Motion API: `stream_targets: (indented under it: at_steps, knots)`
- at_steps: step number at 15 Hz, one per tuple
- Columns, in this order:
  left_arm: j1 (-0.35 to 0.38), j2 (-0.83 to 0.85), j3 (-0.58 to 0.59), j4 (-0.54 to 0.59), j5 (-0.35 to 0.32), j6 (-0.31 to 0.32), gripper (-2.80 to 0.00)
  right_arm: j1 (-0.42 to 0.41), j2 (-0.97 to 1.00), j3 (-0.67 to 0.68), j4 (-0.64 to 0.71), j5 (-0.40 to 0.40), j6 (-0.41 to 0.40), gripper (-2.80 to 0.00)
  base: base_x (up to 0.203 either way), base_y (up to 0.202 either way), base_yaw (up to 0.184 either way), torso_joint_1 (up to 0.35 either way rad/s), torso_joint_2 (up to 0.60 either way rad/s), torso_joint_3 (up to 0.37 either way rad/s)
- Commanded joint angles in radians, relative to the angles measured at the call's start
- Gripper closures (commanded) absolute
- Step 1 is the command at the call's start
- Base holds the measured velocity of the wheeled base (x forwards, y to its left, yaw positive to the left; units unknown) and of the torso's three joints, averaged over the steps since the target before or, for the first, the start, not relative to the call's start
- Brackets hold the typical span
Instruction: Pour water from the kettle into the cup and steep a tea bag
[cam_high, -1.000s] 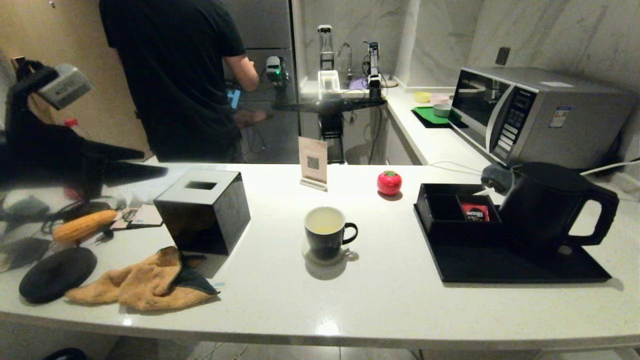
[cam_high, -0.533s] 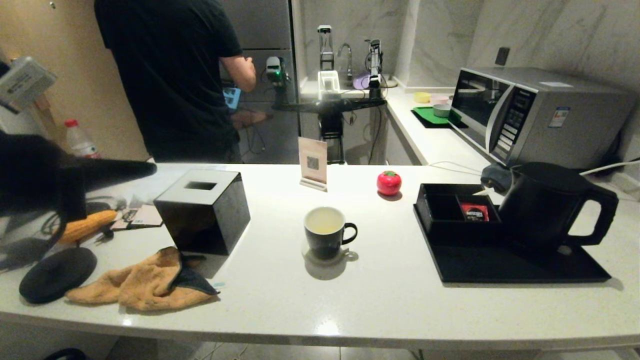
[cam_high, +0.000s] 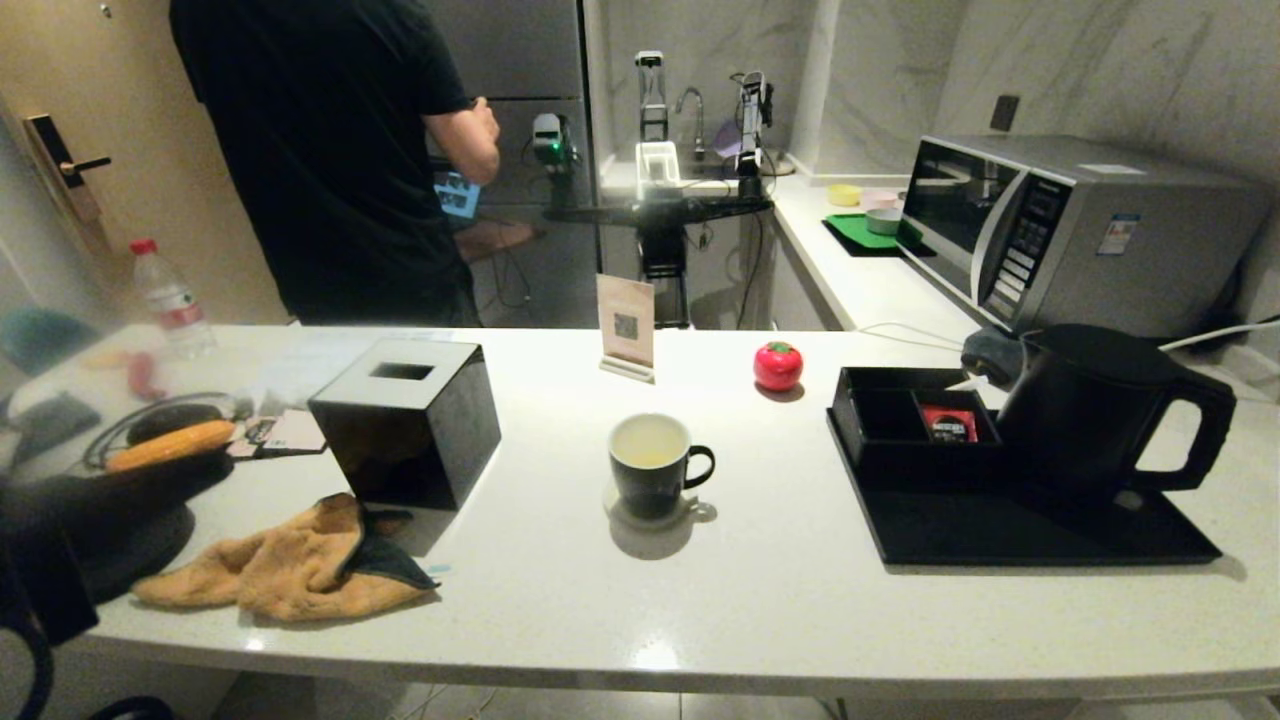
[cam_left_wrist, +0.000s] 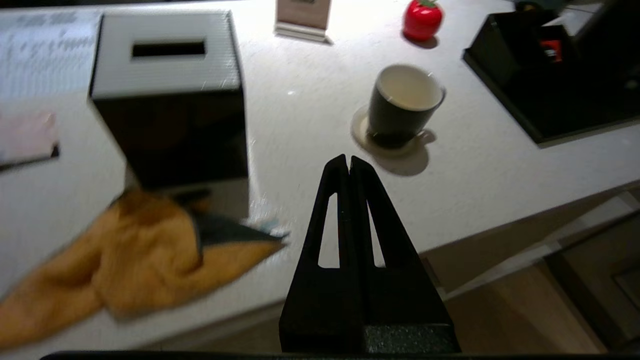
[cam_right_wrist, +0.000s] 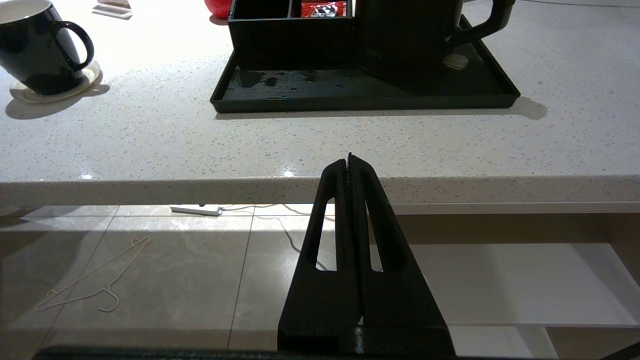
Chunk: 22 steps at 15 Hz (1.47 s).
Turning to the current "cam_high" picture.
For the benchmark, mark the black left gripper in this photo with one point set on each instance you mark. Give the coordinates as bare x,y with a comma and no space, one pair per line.
40,560

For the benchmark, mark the black electric kettle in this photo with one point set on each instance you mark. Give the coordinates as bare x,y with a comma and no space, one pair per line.
1085,410

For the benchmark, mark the black stand-mounted robot arm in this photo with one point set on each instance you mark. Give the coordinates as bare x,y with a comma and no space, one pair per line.
750,120

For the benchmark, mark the black round kettle base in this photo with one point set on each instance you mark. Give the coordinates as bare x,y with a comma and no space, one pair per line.
150,545

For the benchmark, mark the yellow toy corn cob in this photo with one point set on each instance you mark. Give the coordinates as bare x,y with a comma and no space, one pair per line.
170,445

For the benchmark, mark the black oval device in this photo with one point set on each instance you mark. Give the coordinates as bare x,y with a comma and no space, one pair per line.
170,418

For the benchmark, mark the dark grey pouch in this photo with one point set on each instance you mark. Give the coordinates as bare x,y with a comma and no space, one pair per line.
50,420

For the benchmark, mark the red toy chili pepper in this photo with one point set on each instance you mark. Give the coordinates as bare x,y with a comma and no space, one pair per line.
143,375

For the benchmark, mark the orange toy carrot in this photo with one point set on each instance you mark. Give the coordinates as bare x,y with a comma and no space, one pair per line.
105,361

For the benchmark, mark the orange microfiber cloth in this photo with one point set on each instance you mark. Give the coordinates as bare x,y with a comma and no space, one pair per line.
290,565

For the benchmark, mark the teal round object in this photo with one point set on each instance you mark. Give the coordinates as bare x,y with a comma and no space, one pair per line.
40,335

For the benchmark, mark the plastic bottle red cap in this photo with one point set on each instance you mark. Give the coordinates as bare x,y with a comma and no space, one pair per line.
175,305

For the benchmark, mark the black glossy tissue box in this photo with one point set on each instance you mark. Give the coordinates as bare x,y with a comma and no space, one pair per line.
420,440

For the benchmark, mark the tan wooden door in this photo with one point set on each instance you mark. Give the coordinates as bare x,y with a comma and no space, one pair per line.
130,150

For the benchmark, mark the person in black shirt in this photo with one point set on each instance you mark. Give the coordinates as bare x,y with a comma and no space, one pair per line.
330,150

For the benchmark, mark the brown stool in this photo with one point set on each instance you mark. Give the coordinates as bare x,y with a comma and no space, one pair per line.
495,238

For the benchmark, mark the black mug white inside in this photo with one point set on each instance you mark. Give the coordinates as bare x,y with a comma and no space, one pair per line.
650,490

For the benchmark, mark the QR code sign stand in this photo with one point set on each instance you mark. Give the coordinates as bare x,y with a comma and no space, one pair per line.
625,320

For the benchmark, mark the grey tall cabinet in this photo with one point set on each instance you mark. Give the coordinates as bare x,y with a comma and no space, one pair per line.
520,60

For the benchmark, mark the white rack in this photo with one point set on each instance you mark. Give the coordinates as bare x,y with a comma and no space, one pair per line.
657,165

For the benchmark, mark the red tomato-shaped timer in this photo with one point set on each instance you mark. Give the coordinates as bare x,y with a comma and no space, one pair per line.
778,366

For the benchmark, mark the clear blender jug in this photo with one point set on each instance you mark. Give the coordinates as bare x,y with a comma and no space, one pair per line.
650,92

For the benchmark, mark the chrome sink faucet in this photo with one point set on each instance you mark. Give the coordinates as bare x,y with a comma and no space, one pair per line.
699,125

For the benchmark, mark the purple plate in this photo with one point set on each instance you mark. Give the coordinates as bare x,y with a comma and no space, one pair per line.
727,138

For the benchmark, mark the black compartment sachet box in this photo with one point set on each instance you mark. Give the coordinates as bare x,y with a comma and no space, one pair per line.
890,460

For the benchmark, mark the green tray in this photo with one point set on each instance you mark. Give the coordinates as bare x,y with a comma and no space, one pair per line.
855,232

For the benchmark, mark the yellow bowl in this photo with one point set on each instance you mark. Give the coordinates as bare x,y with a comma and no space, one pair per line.
844,195

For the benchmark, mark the grey bowl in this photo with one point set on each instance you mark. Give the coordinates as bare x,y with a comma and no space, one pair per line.
884,221

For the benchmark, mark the pink bowl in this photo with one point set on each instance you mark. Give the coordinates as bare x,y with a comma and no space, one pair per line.
878,199

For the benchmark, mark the red coffee sachet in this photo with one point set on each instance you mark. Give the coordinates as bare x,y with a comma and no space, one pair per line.
948,425

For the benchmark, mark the black rectangular serving tray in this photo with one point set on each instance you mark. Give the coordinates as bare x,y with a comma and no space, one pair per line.
960,530

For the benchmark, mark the grey folded cloth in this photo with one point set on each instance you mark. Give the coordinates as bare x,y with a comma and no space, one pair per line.
990,350

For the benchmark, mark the silver microwave oven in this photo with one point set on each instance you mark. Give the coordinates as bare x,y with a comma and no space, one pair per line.
1100,250

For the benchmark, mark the green-lit camera device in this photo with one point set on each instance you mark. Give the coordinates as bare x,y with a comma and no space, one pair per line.
548,140

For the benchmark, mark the black round pedestal table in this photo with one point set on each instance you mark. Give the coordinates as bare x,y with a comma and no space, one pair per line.
660,209

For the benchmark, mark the black wall socket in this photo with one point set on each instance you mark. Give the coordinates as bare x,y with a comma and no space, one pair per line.
1004,112

